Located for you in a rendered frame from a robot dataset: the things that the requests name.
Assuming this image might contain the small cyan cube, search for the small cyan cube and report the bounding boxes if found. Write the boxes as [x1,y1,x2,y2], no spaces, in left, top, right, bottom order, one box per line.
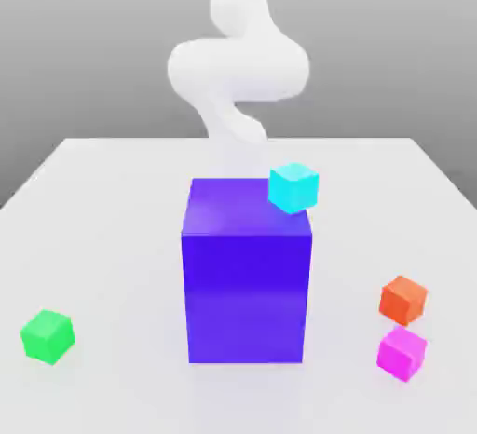
[267,161,320,216]

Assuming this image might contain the small orange cube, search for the small orange cube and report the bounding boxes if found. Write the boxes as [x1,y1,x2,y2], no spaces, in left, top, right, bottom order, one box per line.
[378,274,429,328]

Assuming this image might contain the small magenta cube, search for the small magenta cube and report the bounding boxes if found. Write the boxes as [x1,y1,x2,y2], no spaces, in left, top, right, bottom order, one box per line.
[375,325,429,384]

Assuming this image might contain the small green cube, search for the small green cube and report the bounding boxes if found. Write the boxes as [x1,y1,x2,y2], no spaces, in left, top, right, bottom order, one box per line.
[19,308,76,367]

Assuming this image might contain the large purple box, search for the large purple box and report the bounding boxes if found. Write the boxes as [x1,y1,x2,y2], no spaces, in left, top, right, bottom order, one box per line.
[180,177,313,365]

